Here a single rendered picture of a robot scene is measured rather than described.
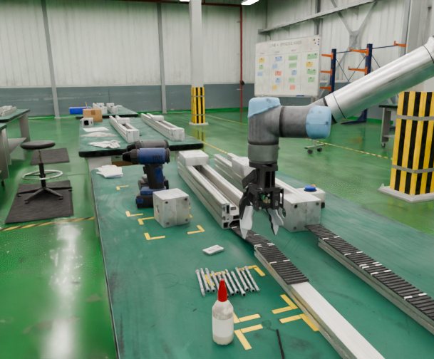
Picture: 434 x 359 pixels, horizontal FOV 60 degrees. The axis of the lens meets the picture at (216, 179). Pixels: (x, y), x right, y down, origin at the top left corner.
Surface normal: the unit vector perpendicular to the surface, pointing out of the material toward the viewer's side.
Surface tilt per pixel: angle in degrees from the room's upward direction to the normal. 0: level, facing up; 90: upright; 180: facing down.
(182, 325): 0
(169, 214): 90
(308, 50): 90
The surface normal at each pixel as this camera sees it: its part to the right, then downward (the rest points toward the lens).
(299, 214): 0.27, 0.24
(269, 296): -0.02, -0.97
